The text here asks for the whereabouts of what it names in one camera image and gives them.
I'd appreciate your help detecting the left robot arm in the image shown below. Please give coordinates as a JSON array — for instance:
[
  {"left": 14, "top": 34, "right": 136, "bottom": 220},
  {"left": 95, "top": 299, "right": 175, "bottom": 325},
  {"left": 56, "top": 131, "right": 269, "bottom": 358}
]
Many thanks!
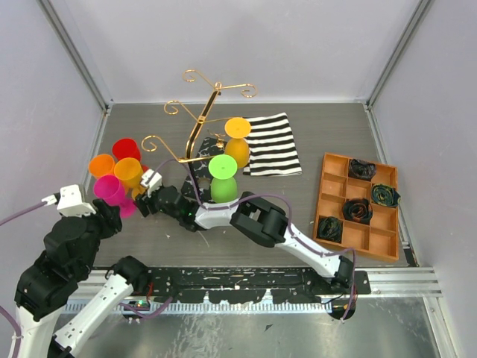
[{"left": 9, "top": 199, "right": 149, "bottom": 357}]

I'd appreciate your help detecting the gold wine glass rack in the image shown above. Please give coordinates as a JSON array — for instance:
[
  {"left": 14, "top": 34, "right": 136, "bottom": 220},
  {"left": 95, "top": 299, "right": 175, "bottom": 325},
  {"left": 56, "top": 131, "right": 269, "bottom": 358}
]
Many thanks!
[{"left": 141, "top": 69, "right": 258, "bottom": 204}]

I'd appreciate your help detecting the aluminium frame rail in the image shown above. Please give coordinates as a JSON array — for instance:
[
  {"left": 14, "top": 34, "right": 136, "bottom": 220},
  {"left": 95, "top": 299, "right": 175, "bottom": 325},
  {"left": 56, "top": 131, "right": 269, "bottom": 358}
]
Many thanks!
[{"left": 52, "top": 263, "right": 442, "bottom": 319}]

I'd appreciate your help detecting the rolled dark sock top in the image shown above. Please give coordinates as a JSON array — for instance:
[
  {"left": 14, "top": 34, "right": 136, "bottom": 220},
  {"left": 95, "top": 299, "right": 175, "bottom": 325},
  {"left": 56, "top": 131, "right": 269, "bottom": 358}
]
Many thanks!
[{"left": 348, "top": 159, "right": 377, "bottom": 181}]

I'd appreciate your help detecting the pink plastic wine glass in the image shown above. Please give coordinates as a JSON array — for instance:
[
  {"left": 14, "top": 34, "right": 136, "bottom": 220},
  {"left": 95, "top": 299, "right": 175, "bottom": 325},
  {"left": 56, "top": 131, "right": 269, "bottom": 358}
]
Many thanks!
[{"left": 93, "top": 175, "right": 136, "bottom": 219}]

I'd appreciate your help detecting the yellow wine glass cluster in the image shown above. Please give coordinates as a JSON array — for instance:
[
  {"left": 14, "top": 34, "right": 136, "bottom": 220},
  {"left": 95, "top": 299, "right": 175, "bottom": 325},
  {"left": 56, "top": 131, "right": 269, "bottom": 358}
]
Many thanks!
[{"left": 114, "top": 157, "right": 145, "bottom": 200}]

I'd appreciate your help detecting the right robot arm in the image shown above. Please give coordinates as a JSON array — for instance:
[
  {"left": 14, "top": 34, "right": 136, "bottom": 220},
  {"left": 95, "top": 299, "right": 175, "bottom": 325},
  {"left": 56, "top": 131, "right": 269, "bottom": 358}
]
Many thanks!
[{"left": 134, "top": 186, "right": 355, "bottom": 294}]

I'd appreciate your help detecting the orange wooden compartment tray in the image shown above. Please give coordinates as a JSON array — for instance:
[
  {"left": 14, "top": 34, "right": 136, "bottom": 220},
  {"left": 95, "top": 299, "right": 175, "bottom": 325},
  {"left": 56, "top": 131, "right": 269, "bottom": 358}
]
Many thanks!
[{"left": 313, "top": 153, "right": 400, "bottom": 263}]

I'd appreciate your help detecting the green plastic wine glass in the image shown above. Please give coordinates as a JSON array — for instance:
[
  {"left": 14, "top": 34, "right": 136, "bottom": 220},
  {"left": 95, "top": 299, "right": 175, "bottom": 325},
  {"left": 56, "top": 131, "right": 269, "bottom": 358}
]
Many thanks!
[{"left": 208, "top": 154, "right": 238, "bottom": 204}]

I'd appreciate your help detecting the rolled dark sock middle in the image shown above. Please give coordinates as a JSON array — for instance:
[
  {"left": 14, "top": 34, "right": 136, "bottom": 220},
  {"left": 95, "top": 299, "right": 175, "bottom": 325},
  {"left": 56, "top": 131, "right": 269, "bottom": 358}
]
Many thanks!
[{"left": 342, "top": 198, "right": 373, "bottom": 224}]

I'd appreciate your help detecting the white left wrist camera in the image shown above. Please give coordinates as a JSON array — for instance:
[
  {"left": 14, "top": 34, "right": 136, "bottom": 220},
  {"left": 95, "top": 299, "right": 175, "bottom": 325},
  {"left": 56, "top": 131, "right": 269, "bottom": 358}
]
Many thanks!
[{"left": 41, "top": 184, "right": 97, "bottom": 217}]

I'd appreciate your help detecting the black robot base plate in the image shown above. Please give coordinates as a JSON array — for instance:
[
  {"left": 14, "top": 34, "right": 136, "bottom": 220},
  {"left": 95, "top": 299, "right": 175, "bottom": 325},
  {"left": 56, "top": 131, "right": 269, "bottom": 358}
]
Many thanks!
[{"left": 134, "top": 267, "right": 350, "bottom": 304}]

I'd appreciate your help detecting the rolled dark sock bottom left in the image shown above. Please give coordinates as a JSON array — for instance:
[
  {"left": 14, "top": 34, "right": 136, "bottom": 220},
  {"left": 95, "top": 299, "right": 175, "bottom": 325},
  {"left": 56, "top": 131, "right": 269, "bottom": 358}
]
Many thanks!
[{"left": 318, "top": 216, "right": 343, "bottom": 243}]

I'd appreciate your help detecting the red plastic wine glass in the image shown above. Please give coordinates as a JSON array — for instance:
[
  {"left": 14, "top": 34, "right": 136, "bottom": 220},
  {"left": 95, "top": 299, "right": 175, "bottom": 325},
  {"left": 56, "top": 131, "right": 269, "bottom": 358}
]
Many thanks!
[{"left": 112, "top": 138, "right": 148, "bottom": 172}]

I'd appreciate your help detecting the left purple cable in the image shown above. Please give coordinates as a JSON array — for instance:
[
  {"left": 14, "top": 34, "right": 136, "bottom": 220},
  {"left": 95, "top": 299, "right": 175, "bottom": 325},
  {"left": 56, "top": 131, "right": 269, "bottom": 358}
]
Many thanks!
[{"left": 0, "top": 195, "right": 60, "bottom": 358}]

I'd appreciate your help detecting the rolled dark sock right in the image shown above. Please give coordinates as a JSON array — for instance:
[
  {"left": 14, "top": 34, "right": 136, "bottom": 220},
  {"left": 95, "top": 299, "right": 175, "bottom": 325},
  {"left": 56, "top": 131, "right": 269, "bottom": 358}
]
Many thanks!
[{"left": 371, "top": 183, "right": 401, "bottom": 208}]

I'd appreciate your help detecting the rolled dark sock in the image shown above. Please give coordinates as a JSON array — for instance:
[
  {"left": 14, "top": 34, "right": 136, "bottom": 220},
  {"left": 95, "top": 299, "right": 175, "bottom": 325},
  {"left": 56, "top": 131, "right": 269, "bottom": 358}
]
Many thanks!
[
  {"left": 371, "top": 183, "right": 401, "bottom": 208},
  {"left": 342, "top": 198, "right": 373, "bottom": 224},
  {"left": 348, "top": 159, "right": 377, "bottom": 181},
  {"left": 318, "top": 216, "right": 343, "bottom": 243}
]

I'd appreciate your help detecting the black white striped cloth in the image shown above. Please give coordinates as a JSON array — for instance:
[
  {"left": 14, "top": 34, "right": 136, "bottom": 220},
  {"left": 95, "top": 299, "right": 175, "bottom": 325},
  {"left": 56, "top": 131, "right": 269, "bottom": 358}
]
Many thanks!
[{"left": 243, "top": 113, "right": 303, "bottom": 177}]

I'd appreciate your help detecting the orange plastic wine glass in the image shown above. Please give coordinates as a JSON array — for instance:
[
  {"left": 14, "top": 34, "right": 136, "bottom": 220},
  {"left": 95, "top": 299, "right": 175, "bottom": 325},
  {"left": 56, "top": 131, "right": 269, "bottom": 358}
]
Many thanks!
[{"left": 88, "top": 154, "right": 116, "bottom": 179}]

